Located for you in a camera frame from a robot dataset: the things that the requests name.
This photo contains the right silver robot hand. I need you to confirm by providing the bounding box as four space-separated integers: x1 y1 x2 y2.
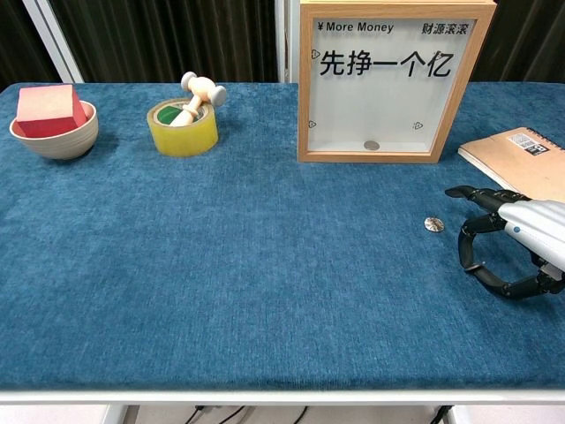
444 185 565 300

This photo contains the brown spiral notebook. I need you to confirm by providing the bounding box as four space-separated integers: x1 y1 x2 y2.
456 126 565 202

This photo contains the black pleated curtain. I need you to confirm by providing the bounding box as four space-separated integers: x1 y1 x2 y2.
48 0 280 84
467 0 565 84
0 0 59 89

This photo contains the white table leg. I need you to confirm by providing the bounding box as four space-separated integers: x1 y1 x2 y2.
445 404 471 424
104 404 129 424

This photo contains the blue table cloth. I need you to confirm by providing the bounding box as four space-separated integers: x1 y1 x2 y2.
0 81 565 392

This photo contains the yellow tape roll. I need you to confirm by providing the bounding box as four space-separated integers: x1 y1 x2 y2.
147 98 220 158

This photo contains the small wooden toy hammer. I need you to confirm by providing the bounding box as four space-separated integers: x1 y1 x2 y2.
169 71 228 127

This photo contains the beige ribbed bowl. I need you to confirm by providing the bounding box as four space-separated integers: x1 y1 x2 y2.
9 100 100 161

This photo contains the red cube block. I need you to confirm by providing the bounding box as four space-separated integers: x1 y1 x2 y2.
16 84 89 137

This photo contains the wooden frame money box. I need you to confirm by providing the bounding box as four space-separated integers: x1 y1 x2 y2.
297 0 498 164

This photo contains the white partition post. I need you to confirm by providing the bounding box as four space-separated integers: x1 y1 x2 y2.
274 0 302 84
20 0 86 84

